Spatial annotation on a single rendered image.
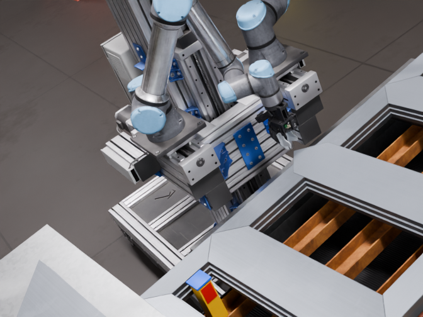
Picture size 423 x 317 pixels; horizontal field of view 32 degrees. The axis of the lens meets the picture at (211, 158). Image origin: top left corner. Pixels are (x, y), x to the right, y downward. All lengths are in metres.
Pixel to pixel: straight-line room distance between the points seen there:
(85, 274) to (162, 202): 1.68
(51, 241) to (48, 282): 0.23
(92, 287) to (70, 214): 2.43
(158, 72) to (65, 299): 0.78
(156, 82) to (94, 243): 1.96
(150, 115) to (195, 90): 0.40
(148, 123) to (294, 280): 0.73
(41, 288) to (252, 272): 0.62
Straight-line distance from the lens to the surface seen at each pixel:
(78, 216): 4.50
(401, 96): 2.71
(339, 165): 2.46
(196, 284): 2.21
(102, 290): 2.12
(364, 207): 2.30
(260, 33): 2.74
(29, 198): 4.96
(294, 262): 2.17
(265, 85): 2.43
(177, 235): 3.57
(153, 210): 3.81
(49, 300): 2.16
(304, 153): 2.57
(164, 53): 2.34
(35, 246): 2.45
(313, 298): 2.06
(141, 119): 2.43
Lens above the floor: 2.32
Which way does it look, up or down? 32 degrees down
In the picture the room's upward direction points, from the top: 25 degrees counter-clockwise
